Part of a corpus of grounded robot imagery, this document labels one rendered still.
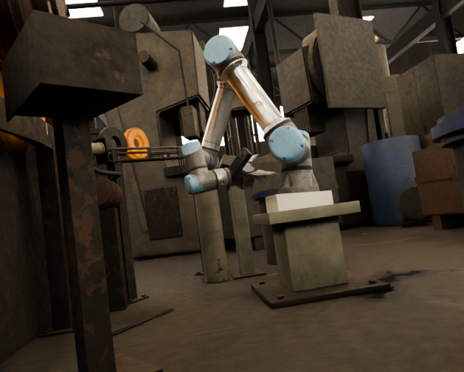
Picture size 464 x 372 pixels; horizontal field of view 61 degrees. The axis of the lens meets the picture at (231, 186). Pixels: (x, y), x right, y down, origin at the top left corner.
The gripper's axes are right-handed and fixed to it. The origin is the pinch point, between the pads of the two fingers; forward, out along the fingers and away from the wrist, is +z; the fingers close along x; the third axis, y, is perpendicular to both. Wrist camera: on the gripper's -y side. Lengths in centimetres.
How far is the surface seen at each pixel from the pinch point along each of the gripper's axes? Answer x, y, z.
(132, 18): -331, 34, 41
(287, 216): 30.8, -1.0, -12.5
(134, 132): -61, 13, -37
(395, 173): -94, 123, 231
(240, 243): -12, 56, 1
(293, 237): 32.6, 8.1, -8.9
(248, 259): -5, 62, 2
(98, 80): 30, -53, -68
